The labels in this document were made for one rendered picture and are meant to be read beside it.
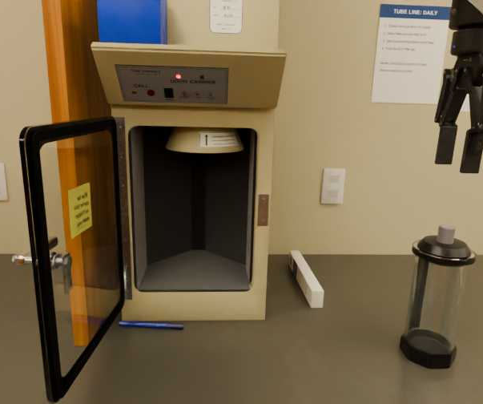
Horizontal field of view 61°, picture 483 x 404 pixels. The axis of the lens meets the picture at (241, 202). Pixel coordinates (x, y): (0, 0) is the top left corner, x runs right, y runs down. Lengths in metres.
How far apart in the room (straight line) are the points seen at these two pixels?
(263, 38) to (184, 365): 0.64
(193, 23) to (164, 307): 0.59
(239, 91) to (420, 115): 0.77
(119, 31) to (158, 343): 0.59
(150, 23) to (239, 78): 0.17
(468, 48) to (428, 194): 0.76
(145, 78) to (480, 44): 0.55
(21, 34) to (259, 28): 0.76
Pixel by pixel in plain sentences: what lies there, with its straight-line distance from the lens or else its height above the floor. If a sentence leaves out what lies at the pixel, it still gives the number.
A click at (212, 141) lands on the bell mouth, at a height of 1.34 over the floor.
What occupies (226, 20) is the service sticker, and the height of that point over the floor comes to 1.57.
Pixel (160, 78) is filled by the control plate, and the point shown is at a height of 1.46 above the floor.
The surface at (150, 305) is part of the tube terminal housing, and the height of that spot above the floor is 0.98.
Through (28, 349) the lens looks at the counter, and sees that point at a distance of 0.95.
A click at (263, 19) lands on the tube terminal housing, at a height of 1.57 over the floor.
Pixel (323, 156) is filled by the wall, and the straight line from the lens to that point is 1.32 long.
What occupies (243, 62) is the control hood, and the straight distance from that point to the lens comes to 0.73.
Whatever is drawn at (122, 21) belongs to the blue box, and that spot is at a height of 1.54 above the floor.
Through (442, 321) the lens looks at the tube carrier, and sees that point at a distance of 0.87.
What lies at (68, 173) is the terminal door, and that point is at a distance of 0.66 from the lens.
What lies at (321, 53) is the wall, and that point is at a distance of 1.31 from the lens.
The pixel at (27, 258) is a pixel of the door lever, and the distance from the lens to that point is 0.66.
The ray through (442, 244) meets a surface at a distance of 0.84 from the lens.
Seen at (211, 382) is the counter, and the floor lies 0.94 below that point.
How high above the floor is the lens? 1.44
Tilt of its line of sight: 15 degrees down
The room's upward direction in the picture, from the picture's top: 2 degrees clockwise
